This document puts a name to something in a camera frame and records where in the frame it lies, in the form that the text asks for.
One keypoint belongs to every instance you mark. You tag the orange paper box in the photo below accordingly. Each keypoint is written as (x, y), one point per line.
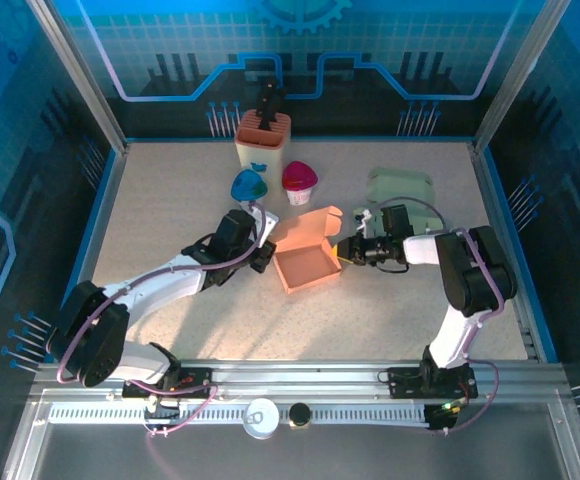
(305, 270)

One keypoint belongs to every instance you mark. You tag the green paper box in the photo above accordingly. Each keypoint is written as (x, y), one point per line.
(395, 182)

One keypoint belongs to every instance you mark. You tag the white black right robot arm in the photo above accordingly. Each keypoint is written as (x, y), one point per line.
(475, 270)

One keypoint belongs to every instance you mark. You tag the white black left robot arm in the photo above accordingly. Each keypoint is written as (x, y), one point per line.
(160, 290)

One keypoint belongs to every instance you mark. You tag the yogurt cup blue lid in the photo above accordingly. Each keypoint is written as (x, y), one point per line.
(247, 185)

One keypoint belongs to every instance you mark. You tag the yogurt cup pink lid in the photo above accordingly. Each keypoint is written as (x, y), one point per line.
(299, 182)

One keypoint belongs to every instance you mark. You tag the cream knife block orange top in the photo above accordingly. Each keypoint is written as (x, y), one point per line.
(262, 150)

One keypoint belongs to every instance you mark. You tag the white round tin can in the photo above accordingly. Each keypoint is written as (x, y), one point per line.
(261, 417)

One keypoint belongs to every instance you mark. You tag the black round knob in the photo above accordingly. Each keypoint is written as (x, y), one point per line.
(300, 415)

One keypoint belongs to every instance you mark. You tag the black controller board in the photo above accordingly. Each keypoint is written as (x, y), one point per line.
(445, 417)

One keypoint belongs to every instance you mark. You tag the grey metal shelf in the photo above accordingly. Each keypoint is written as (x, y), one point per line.
(320, 455)

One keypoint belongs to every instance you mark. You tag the aluminium mounting rail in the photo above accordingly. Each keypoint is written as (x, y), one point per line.
(295, 372)

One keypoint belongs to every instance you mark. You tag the aluminium side rail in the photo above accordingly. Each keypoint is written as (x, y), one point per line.
(488, 200)
(106, 200)

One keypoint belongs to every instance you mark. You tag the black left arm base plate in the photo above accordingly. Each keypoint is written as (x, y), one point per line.
(195, 380)

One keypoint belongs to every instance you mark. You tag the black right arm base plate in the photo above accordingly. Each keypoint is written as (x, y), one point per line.
(405, 382)

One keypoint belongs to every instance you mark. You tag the aluminium frame post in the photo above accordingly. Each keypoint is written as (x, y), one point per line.
(518, 75)
(82, 75)

